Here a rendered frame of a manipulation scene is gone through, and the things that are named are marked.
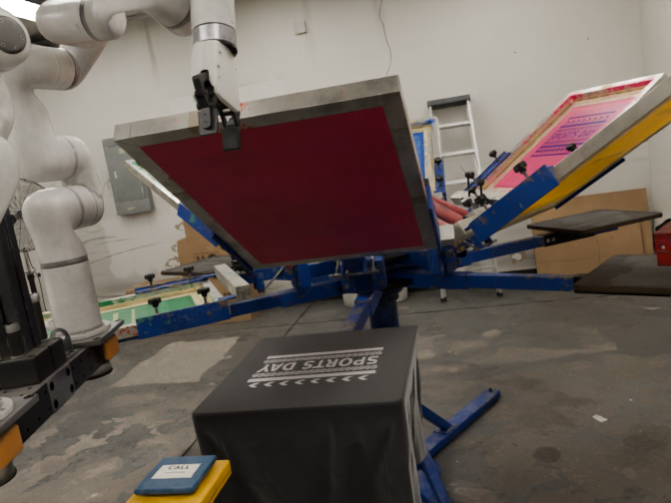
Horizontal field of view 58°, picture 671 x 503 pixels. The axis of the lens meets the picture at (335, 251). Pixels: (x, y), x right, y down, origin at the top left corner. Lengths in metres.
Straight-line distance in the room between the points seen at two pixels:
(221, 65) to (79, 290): 0.58
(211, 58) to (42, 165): 0.48
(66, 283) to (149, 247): 5.27
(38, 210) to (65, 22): 0.36
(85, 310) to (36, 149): 0.34
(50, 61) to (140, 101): 5.17
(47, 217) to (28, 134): 0.17
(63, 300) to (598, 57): 5.15
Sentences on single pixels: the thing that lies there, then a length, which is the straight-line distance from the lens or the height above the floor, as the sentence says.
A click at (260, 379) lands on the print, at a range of 1.43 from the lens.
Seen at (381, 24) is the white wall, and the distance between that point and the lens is 5.85.
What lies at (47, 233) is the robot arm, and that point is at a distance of 1.35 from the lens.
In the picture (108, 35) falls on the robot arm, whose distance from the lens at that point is 1.24.
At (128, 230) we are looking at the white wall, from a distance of 6.70.
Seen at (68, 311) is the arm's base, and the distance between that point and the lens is 1.37.
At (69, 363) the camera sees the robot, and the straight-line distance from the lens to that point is 1.26.
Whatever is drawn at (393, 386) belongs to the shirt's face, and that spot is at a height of 0.95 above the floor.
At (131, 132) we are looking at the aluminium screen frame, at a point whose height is 1.54.
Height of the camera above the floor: 1.43
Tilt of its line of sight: 9 degrees down
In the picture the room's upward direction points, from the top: 9 degrees counter-clockwise
